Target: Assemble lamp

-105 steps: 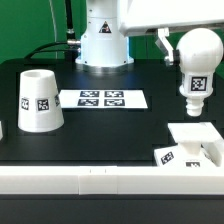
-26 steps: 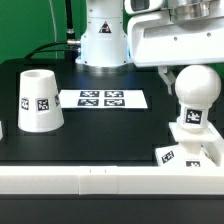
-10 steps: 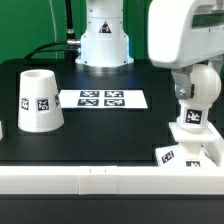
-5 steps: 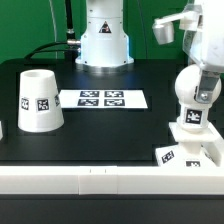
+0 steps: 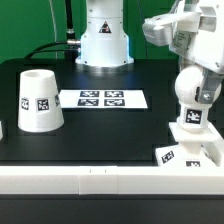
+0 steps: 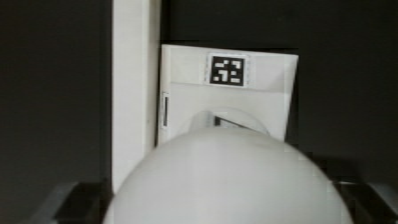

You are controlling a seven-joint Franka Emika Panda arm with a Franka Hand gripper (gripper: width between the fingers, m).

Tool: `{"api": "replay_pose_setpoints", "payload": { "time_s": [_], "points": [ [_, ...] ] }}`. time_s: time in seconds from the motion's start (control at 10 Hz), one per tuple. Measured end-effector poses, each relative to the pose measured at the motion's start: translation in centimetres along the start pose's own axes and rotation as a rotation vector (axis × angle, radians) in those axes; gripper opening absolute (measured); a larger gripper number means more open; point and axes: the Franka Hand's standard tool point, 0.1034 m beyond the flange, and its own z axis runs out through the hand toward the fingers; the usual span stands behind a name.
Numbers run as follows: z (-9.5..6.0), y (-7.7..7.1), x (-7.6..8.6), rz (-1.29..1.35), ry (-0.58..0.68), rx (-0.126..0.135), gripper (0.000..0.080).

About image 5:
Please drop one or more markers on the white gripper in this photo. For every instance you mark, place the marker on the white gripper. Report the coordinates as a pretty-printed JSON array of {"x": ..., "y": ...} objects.
[{"x": 204, "y": 45}]

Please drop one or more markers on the white lamp bulb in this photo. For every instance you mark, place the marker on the white lamp bulb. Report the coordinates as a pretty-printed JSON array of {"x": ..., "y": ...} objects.
[{"x": 193, "y": 115}]

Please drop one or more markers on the white lamp base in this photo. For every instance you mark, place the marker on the white lamp base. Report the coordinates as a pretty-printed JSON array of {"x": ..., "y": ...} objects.
[{"x": 204, "y": 149}]

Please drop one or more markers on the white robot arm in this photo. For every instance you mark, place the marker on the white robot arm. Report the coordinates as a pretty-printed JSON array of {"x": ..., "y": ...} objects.
[{"x": 193, "y": 29}]

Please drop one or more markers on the white lamp shade cone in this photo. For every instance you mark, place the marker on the white lamp shade cone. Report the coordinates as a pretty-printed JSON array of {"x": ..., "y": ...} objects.
[{"x": 39, "y": 103}]

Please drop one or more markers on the white marker tag sheet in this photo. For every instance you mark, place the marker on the white marker tag sheet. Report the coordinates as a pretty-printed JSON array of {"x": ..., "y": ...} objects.
[{"x": 103, "y": 99}]

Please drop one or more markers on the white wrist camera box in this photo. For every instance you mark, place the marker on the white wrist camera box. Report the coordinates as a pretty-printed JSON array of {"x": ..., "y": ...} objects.
[{"x": 158, "y": 30}]

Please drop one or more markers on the white front fence rail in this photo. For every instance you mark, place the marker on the white front fence rail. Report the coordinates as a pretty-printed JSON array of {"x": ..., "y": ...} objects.
[{"x": 93, "y": 180}]

